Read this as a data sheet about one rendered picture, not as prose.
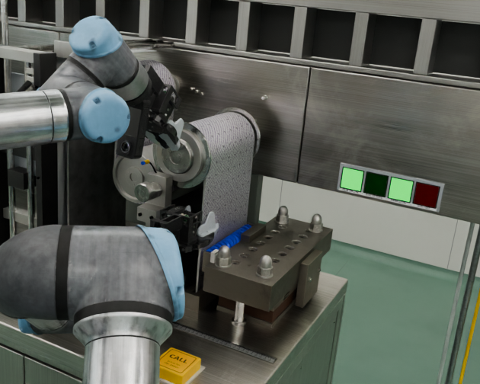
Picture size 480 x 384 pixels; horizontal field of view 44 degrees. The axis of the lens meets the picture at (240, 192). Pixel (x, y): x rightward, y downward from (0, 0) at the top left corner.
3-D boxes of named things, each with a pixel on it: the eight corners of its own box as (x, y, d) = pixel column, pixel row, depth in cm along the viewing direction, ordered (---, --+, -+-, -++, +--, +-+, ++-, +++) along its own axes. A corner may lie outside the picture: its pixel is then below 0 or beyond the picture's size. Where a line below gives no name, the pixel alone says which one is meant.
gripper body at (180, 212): (205, 210, 123) (174, 227, 113) (203, 248, 126) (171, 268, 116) (174, 202, 127) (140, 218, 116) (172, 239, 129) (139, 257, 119)
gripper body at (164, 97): (184, 101, 118) (159, 65, 108) (167, 139, 116) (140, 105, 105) (152, 96, 121) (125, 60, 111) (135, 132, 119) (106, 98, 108)
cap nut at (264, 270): (253, 275, 126) (254, 256, 125) (260, 269, 129) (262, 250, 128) (268, 280, 125) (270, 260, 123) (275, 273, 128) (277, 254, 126)
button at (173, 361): (149, 374, 112) (150, 363, 111) (170, 356, 118) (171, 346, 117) (181, 387, 109) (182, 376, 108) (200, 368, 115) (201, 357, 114)
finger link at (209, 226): (229, 208, 131) (203, 218, 124) (227, 232, 133) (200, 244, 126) (218, 204, 133) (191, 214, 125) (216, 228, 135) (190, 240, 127)
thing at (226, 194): (198, 257, 135) (203, 179, 129) (244, 226, 155) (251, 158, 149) (200, 257, 134) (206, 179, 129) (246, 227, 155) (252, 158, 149)
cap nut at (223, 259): (211, 265, 129) (212, 246, 128) (219, 259, 132) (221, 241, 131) (226, 270, 128) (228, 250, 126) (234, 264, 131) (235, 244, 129)
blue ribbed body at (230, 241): (202, 262, 135) (203, 248, 134) (244, 233, 154) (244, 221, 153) (215, 266, 134) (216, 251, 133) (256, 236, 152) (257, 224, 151)
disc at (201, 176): (151, 180, 134) (153, 116, 130) (152, 180, 135) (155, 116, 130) (208, 194, 128) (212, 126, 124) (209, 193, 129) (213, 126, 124)
